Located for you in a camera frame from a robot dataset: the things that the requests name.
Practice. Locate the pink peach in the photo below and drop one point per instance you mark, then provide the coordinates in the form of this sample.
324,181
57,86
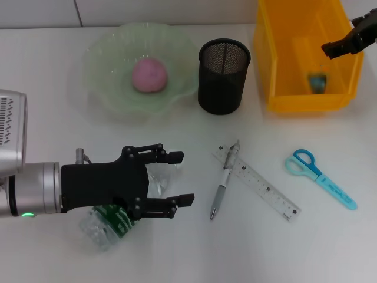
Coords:
149,75

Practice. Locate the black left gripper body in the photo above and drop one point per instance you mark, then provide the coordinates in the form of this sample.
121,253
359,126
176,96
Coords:
103,184

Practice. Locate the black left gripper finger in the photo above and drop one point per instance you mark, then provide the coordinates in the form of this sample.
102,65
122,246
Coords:
173,157
162,207

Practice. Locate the blue plastic scissors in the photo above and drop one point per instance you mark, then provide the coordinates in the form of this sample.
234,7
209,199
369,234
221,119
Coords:
312,169

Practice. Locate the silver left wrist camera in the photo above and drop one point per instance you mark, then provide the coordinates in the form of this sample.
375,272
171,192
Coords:
11,132

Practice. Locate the white grey ballpoint pen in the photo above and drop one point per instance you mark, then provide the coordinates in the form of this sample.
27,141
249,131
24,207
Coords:
221,188

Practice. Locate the black mesh pen holder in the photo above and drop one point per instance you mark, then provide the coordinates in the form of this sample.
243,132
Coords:
221,88

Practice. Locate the clear plastic ruler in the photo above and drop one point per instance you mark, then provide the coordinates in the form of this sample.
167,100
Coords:
265,185

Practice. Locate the clear green-label water bottle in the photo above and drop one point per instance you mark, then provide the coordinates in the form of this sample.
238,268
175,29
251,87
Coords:
97,230

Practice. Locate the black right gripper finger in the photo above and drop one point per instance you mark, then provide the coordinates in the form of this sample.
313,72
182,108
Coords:
368,19
347,45

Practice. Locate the green plastic wrapper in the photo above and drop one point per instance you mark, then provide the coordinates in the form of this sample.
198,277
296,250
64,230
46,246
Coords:
317,82

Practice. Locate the yellow plastic bin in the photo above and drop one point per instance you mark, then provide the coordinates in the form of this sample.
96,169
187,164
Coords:
303,101

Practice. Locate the green glass fruit plate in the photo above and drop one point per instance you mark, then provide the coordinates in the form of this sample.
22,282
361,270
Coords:
103,73

